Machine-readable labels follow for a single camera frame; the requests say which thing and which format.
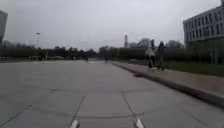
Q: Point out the distant tower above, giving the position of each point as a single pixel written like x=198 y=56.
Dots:
x=126 y=41

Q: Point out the grey stone slab pavement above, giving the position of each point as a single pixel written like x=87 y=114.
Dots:
x=83 y=86

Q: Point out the person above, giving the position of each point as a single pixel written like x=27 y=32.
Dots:
x=151 y=53
x=161 y=54

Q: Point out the row of dark trees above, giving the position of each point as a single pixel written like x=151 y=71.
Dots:
x=66 y=52

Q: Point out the robot's own part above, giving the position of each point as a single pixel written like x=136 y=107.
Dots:
x=139 y=123
x=74 y=123

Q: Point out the lamp pole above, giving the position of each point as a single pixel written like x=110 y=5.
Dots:
x=38 y=39

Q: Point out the raised stone ledge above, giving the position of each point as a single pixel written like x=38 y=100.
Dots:
x=196 y=83

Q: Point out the grass strip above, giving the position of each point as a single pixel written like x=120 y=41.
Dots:
x=200 y=67

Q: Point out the pale building with window grid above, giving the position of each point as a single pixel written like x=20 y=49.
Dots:
x=206 y=28

